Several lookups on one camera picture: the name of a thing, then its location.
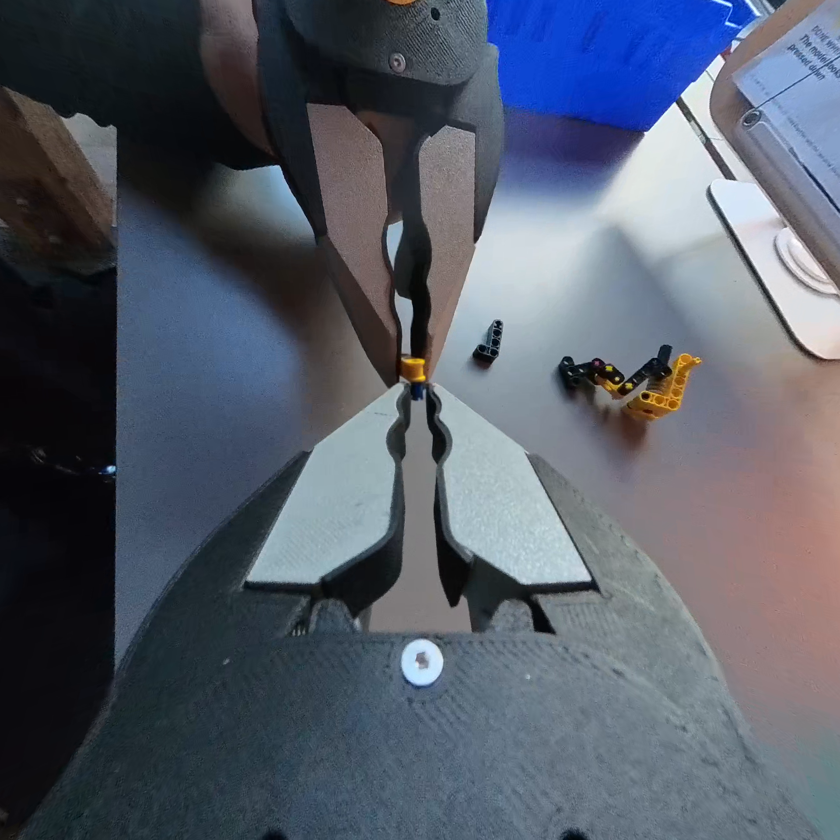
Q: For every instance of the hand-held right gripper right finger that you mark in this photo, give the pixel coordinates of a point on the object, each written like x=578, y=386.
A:
x=505, y=512

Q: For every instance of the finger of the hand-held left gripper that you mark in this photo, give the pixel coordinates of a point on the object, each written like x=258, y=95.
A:
x=354, y=210
x=449, y=197

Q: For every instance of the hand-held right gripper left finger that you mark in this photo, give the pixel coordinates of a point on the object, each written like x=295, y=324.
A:
x=334, y=505

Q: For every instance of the yellow lego connector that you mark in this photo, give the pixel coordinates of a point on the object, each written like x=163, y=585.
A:
x=413, y=369

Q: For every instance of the person's left forearm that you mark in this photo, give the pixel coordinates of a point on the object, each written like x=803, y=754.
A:
x=98, y=46

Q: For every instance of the black angled lego beam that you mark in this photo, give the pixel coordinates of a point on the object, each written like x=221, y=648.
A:
x=489, y=342

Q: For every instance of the yellow and black lego assembly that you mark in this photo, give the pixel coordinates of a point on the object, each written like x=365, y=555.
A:
x=656, y=397

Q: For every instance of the person's left hand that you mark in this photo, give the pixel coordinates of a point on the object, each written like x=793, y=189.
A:
x=229, y=59

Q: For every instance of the blue storage bin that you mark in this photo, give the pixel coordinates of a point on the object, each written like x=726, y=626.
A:
x=604, y=59

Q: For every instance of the silver computer monitor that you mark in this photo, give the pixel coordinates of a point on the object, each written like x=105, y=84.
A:
x=774, y=164

